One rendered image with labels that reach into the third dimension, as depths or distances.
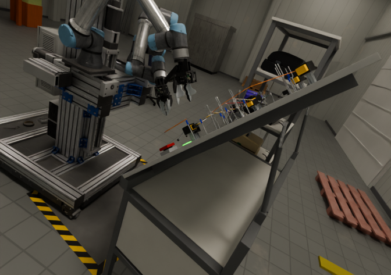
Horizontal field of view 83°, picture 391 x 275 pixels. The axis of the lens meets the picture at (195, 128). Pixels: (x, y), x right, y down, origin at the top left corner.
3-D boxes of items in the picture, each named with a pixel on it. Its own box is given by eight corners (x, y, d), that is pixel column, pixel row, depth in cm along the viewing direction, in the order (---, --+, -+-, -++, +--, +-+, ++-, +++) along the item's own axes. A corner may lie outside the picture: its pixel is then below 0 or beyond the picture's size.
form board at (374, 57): (226, 130, 203) (225, 128, 203) (351, 72, 146) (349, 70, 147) (124, 178, 105) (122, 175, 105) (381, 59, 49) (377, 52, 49)
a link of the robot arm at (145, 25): (141, -5, 135) (124, 70, 126) (159, 2, 138) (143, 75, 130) (139, 7, 145) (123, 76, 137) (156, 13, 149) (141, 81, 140)
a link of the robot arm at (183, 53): (169, 50, 104) (180, 51, 110) (170, 60, 105) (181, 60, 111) (180, 47, 99) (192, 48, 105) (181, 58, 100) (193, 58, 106)
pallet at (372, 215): (396, 254, 268) (402, 248, 264) (325, 217, 286) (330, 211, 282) (363, 197, 377) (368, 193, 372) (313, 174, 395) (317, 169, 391)
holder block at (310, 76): (328, 78, 87) (318, 58, 88) (317, 83, 81) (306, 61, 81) (317, 84, 91) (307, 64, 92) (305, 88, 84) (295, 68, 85)
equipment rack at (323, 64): (194, 195, 242) (272, 16, 168) (219, 175, 292) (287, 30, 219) (234, 225, 222) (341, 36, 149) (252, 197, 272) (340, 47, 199)
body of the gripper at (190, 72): (187, 84, 102) (183, 57, 99) (173, 85, 107) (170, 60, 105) (197, 83, 108) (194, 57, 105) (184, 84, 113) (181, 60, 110)
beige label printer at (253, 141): (224, 146, 220) (231, 129, 212) (231, 140, 238) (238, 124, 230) (251, 161, 210) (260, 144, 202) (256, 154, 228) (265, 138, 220)
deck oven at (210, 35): (219, 73, 1071) (237, 29, 988) (212, 75, 960) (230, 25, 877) (190, 61, 1106) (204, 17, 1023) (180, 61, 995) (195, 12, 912)
